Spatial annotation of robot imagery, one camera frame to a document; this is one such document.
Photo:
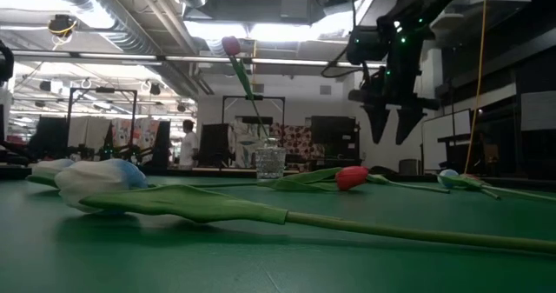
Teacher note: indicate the black cabinet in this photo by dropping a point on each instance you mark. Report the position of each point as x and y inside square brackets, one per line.
[334, 141]

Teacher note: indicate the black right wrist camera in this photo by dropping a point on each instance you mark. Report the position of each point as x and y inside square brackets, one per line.
[365, 45]

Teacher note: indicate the green table mat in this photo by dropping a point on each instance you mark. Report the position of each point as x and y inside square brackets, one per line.
[304, 262]

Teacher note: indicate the grey bin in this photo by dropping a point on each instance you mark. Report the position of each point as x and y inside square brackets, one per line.
[409, 167]

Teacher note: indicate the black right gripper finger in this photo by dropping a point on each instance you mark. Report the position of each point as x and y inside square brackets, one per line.
[377, 123]
[408, 125]

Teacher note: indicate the colourful patterned panel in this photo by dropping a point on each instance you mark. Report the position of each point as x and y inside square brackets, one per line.
[134, 134]

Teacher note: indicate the white teal patterned panel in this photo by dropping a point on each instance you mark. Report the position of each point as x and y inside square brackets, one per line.
[245, 147]

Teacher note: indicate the red floral patterned panel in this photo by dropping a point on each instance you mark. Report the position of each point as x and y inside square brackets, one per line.
[299, 145]

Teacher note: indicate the black metal frame stand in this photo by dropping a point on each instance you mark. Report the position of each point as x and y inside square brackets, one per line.
[273, 97]
[104, 89]

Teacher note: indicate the whiteboard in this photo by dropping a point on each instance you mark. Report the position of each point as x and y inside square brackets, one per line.
[447, 128]

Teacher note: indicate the grey wall vent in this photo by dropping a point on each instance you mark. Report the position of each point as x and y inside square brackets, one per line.
[325, 89]

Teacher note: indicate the grey rectangular ceiling duct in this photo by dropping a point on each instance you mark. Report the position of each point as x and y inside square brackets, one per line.
[260, 8]

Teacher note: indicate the person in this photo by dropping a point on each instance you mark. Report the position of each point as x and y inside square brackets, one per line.
[189, 147]

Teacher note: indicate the white blue-tipped artificial tulip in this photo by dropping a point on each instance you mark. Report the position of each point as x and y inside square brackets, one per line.
[50, 168]
[446, 176]
[100, 184]

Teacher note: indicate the silver ribbed ventilation duct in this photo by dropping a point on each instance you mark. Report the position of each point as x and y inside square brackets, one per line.
[117, 28]

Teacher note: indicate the clear glass vase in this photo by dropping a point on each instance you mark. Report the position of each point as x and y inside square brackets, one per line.
[270, 164]

